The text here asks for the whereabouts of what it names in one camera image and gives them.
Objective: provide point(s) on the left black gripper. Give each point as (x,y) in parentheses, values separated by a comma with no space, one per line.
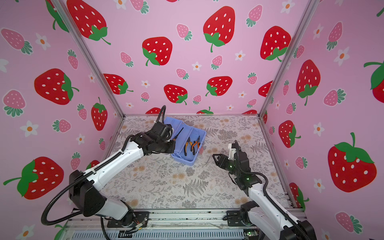
(172,145)

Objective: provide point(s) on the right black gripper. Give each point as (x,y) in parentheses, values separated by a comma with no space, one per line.
(222,160)

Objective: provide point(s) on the yellow black combination pliers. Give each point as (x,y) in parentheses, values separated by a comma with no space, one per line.
(187,146)

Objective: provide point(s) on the blue white plastic toolbox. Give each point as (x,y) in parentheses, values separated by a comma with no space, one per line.
(188,131)

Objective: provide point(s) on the orange black long-nose pliers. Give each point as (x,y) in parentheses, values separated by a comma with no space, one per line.
(195,146)

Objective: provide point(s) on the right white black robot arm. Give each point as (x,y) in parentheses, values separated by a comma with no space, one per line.
(270,207)

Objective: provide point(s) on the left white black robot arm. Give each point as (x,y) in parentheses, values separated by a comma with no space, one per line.
(86,193)

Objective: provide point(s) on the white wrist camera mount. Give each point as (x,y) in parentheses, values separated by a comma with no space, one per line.
(232,151)

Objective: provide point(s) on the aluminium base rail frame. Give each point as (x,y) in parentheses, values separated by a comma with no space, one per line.
(170,224)

